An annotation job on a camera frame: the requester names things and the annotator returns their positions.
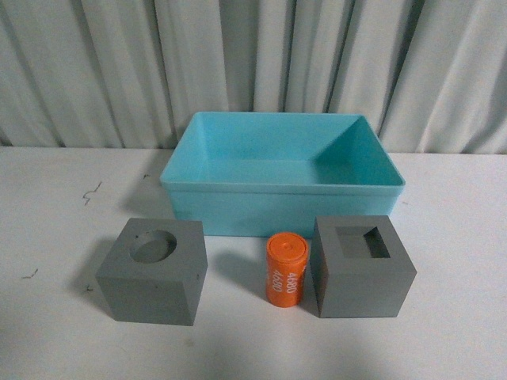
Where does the gray cube with round hole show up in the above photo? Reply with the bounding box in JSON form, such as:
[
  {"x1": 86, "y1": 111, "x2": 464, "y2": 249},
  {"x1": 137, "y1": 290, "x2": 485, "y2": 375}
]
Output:
[{"x1": 95, "y1": 218, "x2": 208, "y2": 326}]

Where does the orange cylinder marked 4680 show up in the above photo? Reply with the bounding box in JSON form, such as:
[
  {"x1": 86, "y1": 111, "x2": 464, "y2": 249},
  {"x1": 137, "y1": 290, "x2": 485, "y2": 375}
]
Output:
[{"x1": 265, "y1": 232, "x2": 309, "y2": 308}]

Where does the gray cube with square hole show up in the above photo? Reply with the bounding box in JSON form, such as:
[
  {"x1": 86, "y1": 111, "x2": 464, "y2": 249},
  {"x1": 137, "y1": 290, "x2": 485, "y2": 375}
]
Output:
[{"x1": 310, "y1": 216, "x2": 417, "y2": 318}]

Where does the white pleated curtain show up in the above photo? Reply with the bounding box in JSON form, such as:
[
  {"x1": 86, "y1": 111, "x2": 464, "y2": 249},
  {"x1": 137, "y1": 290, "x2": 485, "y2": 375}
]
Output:
[{"x1": 1, "y1": 1, "x2": 506, "y2": 154}]

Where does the light blue plastic box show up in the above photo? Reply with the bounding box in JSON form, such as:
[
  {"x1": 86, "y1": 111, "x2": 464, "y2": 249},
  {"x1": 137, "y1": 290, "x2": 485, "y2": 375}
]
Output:
[{"x1": 160, "y1": 112, "x2": 405, "y2": 238}]

